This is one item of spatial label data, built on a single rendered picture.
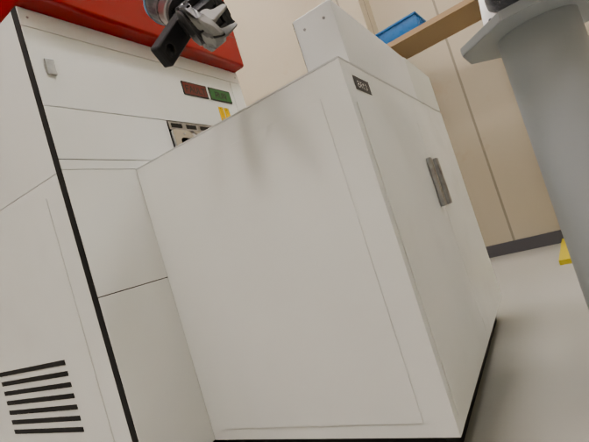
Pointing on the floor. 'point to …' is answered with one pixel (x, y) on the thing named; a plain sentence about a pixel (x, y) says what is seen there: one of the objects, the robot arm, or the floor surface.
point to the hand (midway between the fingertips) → (216, 36)
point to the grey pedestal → (549, 103)
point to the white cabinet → (327, 267)
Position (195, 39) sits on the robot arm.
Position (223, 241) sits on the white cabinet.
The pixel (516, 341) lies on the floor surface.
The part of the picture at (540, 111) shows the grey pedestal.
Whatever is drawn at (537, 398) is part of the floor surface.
